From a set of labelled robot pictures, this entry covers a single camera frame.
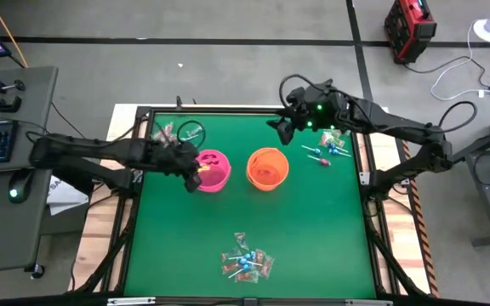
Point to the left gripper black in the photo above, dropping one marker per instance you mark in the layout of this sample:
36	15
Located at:
177	157

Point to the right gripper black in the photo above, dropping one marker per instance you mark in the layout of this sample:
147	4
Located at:
309	108

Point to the pink halloween bucket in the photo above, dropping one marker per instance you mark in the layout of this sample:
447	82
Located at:
217	178

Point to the blue lollipop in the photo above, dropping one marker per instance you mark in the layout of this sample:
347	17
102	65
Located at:
243	260
246	268
334	151
251	255
316	150
332	145

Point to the orange halloween bucket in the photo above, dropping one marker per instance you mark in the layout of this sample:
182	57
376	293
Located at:
255	170

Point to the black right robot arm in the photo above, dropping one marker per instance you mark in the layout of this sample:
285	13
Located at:
398	123

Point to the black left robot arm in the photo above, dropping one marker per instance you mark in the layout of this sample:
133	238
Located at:
79	149

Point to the green table mat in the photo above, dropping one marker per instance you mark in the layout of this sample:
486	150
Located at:
185	238

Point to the white paper sheet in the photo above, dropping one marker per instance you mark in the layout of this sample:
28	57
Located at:
64	200

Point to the red black power box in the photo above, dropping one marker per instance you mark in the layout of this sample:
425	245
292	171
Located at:
411	30

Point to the orange black hazard tape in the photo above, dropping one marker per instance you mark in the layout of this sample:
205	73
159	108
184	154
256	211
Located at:
422	229

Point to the black computer mouse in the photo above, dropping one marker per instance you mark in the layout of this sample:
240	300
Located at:
19	185

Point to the black caster wheel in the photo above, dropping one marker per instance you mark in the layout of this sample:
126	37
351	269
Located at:
37	271

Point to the grey desk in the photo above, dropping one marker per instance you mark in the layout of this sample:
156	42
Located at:
7	221

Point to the grey metal stand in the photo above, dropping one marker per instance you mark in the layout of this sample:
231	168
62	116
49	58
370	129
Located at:
487	200

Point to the black aluminium table frame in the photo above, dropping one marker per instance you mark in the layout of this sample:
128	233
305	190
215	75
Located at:
236	110

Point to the black frame clamp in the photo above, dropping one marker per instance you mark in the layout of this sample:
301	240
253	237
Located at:
179	103

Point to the silver metal bracket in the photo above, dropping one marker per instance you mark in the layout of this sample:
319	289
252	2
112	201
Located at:
368	302
131	301

